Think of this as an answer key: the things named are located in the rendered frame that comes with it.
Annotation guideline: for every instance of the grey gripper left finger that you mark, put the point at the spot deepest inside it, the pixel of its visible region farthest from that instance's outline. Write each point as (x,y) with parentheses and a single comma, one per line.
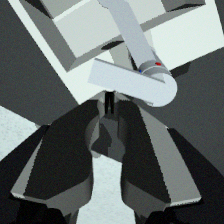
(53,167)

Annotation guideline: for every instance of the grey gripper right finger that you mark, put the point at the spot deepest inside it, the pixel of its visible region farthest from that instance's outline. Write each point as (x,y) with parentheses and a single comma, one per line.
(162,171)

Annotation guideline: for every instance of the white rectangular sink basin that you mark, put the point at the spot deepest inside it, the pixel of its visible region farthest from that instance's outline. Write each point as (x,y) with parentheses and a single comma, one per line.
(71,33)

